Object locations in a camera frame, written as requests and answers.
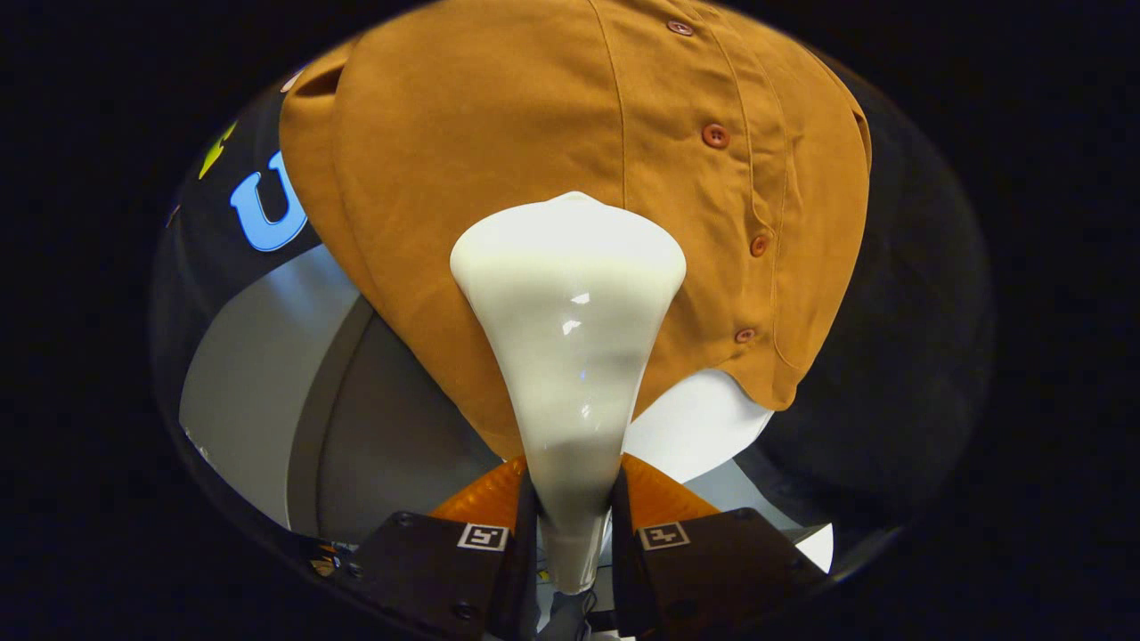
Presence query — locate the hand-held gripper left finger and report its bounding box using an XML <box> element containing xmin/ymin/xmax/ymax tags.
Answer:
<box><xmin>334</xmin><ymin>454</ymin><xmax>540</xmax><ymax>641</ymax></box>

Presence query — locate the white garment hanger form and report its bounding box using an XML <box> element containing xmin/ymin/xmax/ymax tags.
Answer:
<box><xmin>621</xmin><ymin>368</ymin><xmax>776</xmax><ymax>486</ymax></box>

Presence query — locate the orange button-up shirt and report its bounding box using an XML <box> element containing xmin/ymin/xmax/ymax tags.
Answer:
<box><xmin>279</xmin><ymin>0</ymin><xmax>874</xmax><ymax>462</ymax></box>

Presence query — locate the grey cabinet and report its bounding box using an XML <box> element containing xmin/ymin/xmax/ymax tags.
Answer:
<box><xmin>178</xmin><ymin>245</ymin><xmax>526</xmax><ymax>546</ymax></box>

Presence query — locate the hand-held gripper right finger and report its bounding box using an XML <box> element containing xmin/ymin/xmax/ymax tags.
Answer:
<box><xmin>613</xmin><ymin>452</ymin><xmax>829</xmax><ymax>641</ymax></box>

